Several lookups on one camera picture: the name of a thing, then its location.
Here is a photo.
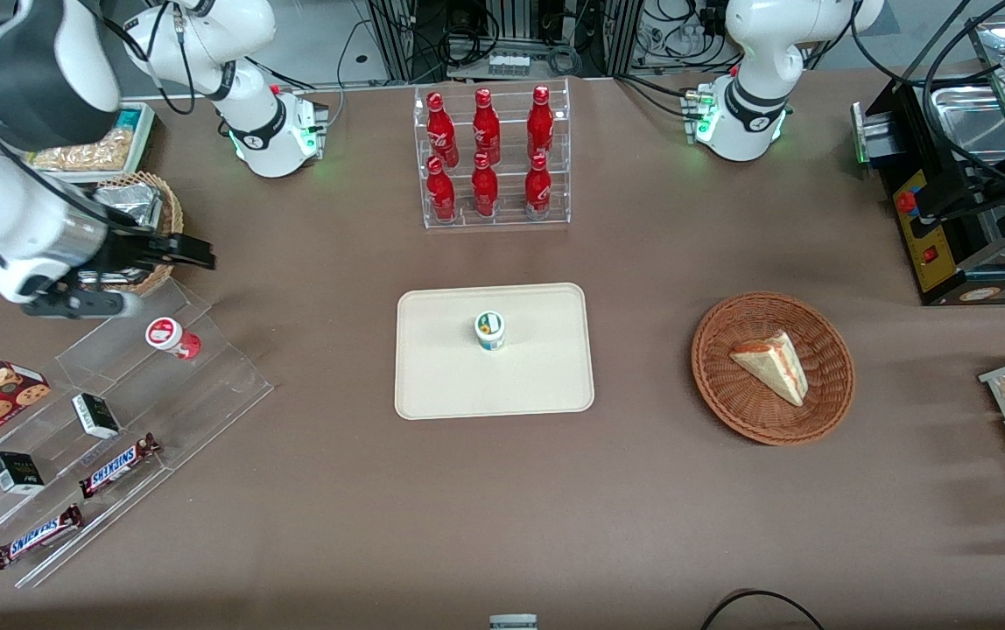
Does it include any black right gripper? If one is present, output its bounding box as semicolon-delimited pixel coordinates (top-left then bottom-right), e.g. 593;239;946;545
74;228;217;286

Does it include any green-lidded yogurt cup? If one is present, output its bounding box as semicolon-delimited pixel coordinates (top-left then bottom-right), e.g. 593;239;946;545
474;311;507;353

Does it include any aluminium foil tray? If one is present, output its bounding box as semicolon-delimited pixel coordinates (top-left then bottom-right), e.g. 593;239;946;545
93;183;163;285

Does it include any stainless steel tray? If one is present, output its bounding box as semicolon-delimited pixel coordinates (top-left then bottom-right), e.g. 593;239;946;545
930;83;1005;163

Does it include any cream plastic tray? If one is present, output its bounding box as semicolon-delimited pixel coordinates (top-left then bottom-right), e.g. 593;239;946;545
394;283;596;421

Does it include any tan wicker basket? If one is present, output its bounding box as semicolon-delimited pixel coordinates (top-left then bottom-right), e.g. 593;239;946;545
93;171;185;299

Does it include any red-lidded yogurt cup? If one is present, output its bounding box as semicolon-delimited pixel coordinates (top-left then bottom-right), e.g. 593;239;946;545
145;318;202;361

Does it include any black countertop oven machine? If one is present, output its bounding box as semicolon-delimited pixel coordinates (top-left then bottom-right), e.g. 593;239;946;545
851;77;1005;307

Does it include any white snack bin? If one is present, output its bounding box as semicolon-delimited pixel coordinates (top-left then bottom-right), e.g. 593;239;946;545
23;102;157;183

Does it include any clear acrylic stepped display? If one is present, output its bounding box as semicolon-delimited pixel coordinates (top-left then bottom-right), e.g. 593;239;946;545
0;278;275;590

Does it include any clear bag of crackers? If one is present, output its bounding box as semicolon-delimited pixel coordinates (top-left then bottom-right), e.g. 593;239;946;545
30;127;136;172

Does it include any small black box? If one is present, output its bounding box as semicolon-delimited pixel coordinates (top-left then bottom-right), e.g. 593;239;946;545
72;393;122;440
0;451;46;496

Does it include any Snickers chocolate bar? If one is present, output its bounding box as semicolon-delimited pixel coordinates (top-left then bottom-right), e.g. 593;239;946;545
0;504;85;571
79;433;161;500

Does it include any wrapped triangle sandwich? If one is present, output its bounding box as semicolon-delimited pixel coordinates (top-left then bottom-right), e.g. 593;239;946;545
729;330;809;408

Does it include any red cola bottle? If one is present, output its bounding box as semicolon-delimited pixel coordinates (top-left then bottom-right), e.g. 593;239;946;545
524;153;553;221
473;87;502;166
526;85;555;161
471;152;500;218
426;92;460;168
426;156;458;222

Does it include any round brown wicker basket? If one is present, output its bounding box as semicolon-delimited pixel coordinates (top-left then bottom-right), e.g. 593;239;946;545
691;291;856;447

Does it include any clear acrylic bottle rack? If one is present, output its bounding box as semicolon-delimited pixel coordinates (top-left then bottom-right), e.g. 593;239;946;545
413;78;572;231

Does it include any black cable loop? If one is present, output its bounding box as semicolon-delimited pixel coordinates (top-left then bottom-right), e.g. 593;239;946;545
699;590;828;630

